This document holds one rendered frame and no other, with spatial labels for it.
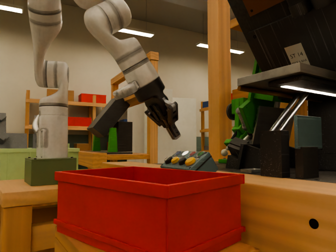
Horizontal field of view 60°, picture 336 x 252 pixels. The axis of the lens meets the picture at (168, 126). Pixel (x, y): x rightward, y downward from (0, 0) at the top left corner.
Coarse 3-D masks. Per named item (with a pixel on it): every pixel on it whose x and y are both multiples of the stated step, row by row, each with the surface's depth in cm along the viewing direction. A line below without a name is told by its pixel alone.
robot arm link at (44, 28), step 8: (32, 16) 83; (40, 16) 82; (48, 16) 83; (56, 16) 85; (32, 24) 85; (40, 24) 84; (48, 24) 84; (56, 24) 86; (32, 32) 87; (40, 32) 85; (48, 32) 86; (56, 32) 88; (32, 40) 89; (40, 40) 87; (48, 40) 88; (40, 48) 89; (40, 56) 91; (40, 64) 93; (40, 72) 94; (40, 80) 96
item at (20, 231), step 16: (0, 208) 96; (16, 208) 78; (32, 208) 104; (48, 208) 106; (0, 224) 81; (16, 224) 78; (32, 224) 83; (48, 224) 84; (0, 240) 79; (16, 240) 77; (32, 240) 81; (48, 240) 83
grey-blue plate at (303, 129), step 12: (300, 120) 65; (312, 120) 67; (300, 132) 65; (312, 132) 67; (300, 144) 64; (312, 144) 67; (300, 156) 64; (312, 156) 66; (300, 168) 64; (312, 168) 66
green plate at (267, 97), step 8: (256, 64) 86; (256, 72) 86; (248, 96) 88; (256, 96) 87; (264, 96) 84; (272, 96) 82; (256, 104) 89; (264, 104) 91; (272, 104) 93; (256, 112) 90
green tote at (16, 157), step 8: (0, 152) 126; (8, 152) 128; (16, 152) 129; (24, 152) 131; (32, 152) 133; (72, 152) 141; (0, 160) 126; (8, 160) 128; (16, 160) 129; (24, 160) 131; (0, 168) 126; (8, 168) 128; (16, 168) 129; (0, 176) 126; (8, 176) 127; (16, 176) 129
